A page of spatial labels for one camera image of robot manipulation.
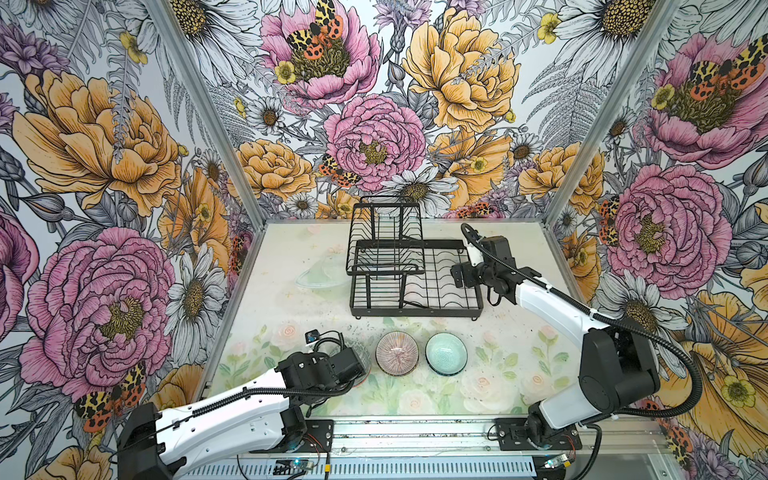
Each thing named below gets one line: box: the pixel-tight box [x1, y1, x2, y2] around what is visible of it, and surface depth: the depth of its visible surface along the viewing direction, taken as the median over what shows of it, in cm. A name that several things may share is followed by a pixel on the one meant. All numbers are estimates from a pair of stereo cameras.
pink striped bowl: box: [375, 330, 420, 377], surface depth 85 cm
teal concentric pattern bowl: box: [424, 332, 469, 377], surface depth 86 cm
